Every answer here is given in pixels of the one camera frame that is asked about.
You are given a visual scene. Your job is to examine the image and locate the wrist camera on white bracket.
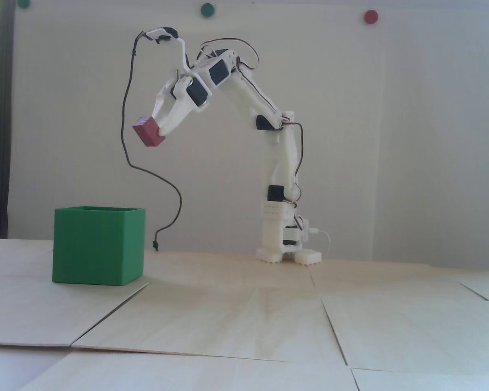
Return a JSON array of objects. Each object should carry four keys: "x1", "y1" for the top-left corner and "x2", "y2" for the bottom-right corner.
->
[{"x1": 142, "y1": 26, "x2": 193, "y2": 76}]

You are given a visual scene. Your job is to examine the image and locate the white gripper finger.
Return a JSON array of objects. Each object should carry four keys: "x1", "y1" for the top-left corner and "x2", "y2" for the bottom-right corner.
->
[
  {"x1": 152, "y1": 77, "x2": 189, "y2": 123},
  {"x1": 158, "y1": 99, "x2": 198, "y2": 135}
]

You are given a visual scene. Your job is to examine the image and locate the green box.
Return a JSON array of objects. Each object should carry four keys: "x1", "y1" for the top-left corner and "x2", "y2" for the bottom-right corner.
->
[{"x1": 52, "y1": 206, "x2": 146, "y2": 286}]

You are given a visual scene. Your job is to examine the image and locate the black camera cable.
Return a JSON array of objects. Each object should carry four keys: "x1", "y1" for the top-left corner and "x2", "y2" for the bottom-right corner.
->
[{"x1": 120, "y1": 31, "x2": 183, "y2": 251}]

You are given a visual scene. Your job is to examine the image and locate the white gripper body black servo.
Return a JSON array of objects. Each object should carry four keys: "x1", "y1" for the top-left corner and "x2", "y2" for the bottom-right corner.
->
[{"x1": 169, "y1": 67, "x2": 213, "y2": 114}]

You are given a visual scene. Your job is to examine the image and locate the white robot arm with base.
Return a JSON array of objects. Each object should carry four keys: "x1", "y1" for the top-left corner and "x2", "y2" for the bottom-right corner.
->
[{"x1": 189, "y1": 38, "x2": 323, "y2": 268}]

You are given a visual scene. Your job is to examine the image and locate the red block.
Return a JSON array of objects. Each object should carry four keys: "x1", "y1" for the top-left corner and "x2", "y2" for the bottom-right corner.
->
[{"x1": 132, "y1": 116, "x2": 165, "y2": 147}]

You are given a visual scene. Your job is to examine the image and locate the white power cable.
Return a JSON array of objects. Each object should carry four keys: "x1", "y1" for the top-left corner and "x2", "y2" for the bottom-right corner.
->
[{"x1": 315, "y1": 230, "x2": 333, "y2": 259}]

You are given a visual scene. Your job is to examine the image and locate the dark window frame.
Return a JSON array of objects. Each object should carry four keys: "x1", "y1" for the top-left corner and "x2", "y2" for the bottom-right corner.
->
[{"x1": 0, "y1": 0, "x2": 15, "y2": 239}]

